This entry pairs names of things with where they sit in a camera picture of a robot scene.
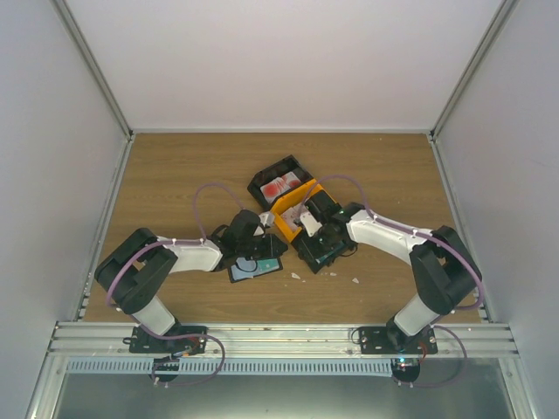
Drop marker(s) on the frame post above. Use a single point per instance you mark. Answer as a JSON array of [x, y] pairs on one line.
[[489, 37], [76, 35]]

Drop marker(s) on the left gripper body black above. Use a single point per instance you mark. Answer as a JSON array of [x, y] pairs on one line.
[[245, 249]]

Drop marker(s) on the left frame post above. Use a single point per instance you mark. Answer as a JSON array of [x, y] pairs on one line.
[[76, 35]]

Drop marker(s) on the teal object in bin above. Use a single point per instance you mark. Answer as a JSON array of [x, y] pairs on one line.
[[329, 255]]

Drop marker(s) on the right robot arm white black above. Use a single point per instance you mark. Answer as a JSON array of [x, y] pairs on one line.
[[443, 269]]

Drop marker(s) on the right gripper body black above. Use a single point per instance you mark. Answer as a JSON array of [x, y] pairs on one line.
[[327, 239]]

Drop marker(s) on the black bin with cards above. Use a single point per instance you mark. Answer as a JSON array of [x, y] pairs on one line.
[[279, 168]]

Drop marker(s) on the right frame post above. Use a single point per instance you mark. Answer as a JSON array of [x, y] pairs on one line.
[[489, 37]]

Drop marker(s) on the black card holder wallet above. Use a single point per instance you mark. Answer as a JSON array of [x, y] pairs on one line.
[[243, 269]]

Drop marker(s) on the black bin with teal item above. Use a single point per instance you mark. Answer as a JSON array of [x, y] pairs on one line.
[[319, 252]]

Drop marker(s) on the yellow bin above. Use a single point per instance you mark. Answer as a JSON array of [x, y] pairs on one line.
[[291, 198]]

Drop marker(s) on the teal credit card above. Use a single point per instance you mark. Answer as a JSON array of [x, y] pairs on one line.
[[267, 266]]

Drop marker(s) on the aluminium rail front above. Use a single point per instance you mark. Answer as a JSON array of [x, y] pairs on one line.
[[283, 341]]

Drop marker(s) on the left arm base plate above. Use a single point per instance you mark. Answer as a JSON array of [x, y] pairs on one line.
[[188, 340]]

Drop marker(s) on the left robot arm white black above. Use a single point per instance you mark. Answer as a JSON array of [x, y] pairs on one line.
[[135, 271]]

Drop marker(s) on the slotted cable duct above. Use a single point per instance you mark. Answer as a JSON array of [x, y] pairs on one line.
[[204, 367]]

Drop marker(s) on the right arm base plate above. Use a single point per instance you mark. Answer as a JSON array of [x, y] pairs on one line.
[[382, 340]]

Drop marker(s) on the stack of red white cards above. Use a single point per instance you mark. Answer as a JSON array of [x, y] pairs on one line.
[[280, 185]]

